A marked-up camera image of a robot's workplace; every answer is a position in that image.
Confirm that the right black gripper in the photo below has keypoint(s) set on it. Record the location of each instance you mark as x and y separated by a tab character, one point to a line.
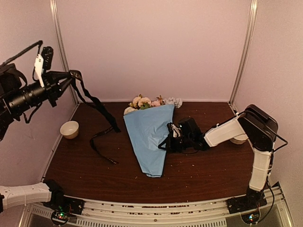
171	147

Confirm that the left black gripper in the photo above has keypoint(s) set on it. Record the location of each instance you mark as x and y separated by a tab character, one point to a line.
55	87

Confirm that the blue wrapping paper sheet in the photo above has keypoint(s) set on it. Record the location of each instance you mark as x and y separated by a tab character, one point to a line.
147	129

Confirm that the large pink peony stem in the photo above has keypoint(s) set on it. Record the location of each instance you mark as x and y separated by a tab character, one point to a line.
158	102

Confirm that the light blue flower stem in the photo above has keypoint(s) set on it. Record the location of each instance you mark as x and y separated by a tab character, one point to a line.
177	102

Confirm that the white rose stem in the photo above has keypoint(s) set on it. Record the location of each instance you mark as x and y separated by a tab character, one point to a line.
138	103

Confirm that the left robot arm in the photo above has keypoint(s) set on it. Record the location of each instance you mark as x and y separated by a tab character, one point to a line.
16	97

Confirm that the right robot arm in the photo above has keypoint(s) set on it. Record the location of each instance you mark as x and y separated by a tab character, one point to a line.
252	125

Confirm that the small white bowl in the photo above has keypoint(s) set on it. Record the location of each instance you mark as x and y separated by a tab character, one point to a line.
70	130

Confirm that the scalloped white dish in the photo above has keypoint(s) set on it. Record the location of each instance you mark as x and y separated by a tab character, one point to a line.
239	139

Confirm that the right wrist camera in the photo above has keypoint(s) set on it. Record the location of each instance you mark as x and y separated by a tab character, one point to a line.
174	130

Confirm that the left aluminium frame post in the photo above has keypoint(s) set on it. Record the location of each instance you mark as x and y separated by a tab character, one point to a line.
58	33

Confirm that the aluminium frame post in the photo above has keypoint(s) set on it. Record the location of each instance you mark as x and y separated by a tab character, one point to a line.
58	33
245	51

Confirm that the aluminium front rail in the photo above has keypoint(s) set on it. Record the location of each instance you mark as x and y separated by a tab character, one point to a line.
211	213

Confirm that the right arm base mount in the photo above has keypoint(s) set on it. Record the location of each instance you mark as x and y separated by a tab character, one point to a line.
248	206

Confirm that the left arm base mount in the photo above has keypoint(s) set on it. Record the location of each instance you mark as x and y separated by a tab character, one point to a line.
64	210

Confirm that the right aluminium frame post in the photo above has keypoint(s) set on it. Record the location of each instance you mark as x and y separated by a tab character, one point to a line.
245	51

